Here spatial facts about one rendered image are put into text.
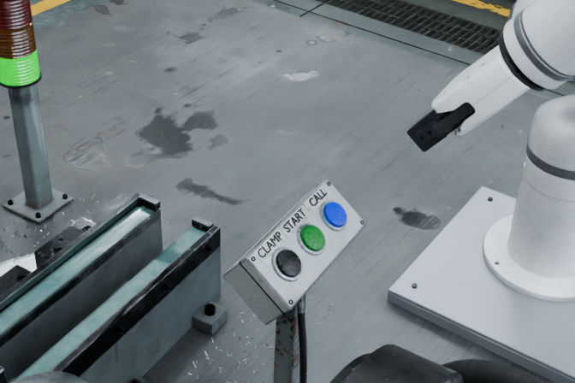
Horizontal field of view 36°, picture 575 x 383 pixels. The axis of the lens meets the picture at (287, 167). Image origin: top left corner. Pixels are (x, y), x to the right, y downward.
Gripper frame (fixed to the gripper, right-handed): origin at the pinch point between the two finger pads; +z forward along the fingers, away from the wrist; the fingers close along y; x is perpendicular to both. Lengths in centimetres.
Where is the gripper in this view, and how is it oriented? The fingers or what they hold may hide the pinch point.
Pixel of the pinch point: (429, 131)
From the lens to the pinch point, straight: 101.7
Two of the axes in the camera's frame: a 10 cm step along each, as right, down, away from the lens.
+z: -5.5, 4.6, 7.0
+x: 6.6, 7.6, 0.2
